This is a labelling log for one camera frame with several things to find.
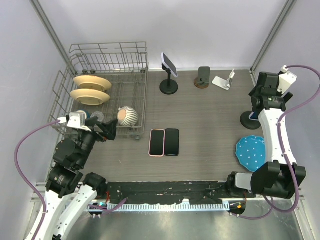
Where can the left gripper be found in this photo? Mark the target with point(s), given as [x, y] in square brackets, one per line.
[109, 128]

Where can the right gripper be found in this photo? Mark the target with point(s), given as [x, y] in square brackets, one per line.
[287, 97]

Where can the white phone blue screen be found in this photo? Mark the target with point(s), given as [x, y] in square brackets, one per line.
[253, 116]

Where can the black round base stand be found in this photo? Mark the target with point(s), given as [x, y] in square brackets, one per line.
[249, 123]

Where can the white folding phone stand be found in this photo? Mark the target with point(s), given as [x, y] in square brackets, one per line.
[224, 83]

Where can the pink case phone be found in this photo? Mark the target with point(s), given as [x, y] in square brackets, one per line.
[156, 143]

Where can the black phone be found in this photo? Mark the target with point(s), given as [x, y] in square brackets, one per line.
[172, 142]

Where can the grey phone stand wooden base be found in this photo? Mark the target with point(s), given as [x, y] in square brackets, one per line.
[203, 78]

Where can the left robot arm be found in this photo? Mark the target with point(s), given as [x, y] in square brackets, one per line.
[67, 191]

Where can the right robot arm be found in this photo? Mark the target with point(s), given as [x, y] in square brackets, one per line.
[280, 176]

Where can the black gooseneck phone stand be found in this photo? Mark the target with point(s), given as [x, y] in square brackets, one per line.
[168, 86]

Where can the lavender phone on stand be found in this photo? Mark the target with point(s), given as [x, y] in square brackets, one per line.
[168, 65]

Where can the clear glass cup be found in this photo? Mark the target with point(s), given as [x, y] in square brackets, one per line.
[100, 116]

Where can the striped ceramic teapot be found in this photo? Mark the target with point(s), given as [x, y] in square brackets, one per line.
[127, 116]

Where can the blue ceramic mug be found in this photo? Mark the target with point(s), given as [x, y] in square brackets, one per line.
[86, 114]

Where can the front cream plate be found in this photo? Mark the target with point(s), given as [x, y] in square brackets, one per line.
[90, 97]

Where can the cream plate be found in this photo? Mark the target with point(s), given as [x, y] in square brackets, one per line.
[90, 97]
[92, 82]

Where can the rear cream plate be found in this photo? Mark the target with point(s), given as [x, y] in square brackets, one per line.
[92, 82]

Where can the blue dotted plate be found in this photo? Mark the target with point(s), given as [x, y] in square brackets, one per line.
[251, 152]

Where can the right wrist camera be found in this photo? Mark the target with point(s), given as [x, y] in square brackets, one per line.
[286, 79]

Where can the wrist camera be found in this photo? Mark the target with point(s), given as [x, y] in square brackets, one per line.
[74, 120]
[286, 79]

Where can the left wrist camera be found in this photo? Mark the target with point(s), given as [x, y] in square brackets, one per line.
[74, 120]

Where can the grey wire dish rack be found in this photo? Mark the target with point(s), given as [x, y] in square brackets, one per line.
[124, 64]

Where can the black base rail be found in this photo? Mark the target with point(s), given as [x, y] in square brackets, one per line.
[170, 192]

